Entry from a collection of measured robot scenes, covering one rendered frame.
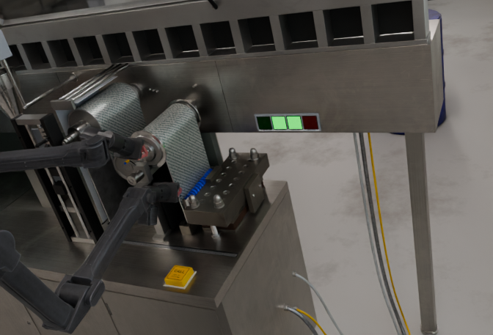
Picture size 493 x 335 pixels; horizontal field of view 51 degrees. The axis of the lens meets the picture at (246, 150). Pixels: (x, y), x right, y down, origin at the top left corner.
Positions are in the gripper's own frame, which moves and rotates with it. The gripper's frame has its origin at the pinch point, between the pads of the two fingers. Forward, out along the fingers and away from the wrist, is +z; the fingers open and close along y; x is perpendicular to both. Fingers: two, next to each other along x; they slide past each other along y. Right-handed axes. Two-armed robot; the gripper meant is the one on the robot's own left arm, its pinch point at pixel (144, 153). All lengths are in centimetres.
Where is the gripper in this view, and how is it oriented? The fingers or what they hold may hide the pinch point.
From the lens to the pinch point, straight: 176.6
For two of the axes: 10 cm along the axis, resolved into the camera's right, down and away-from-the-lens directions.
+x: 1.5, -9.7, 1.8
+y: 9.0, 0.6, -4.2
